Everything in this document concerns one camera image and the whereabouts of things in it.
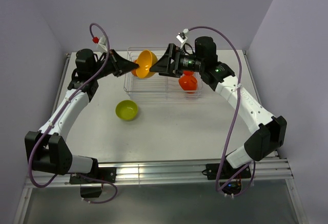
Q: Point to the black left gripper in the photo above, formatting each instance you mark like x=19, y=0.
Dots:
x=120, y=65

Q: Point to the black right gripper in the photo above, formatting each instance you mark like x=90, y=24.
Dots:
x=164, y=66

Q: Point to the orange bowl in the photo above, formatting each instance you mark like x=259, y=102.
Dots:
x=188, y=73

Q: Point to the orange bowl carried to rack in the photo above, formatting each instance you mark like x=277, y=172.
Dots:
x=188, y=83

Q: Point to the green bowl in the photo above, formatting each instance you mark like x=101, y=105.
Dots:
x=126, y=110

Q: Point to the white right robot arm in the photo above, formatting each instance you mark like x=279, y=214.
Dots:
x=267, y=131

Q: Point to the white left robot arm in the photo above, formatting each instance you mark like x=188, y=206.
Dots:
x=46, y=148

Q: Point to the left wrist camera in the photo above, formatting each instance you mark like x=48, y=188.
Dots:
x=101, y=43

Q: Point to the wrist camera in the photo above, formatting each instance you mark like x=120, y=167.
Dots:
x=182, y=38
x=101, y=43

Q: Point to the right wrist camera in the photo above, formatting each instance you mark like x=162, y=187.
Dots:
x=182, y=38

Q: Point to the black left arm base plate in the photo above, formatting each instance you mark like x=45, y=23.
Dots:
x=105, y=174

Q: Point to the aluminium table edge rail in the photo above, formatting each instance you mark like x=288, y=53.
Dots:
x=190, y=171

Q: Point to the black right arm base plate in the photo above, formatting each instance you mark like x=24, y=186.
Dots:
x=227, y=171

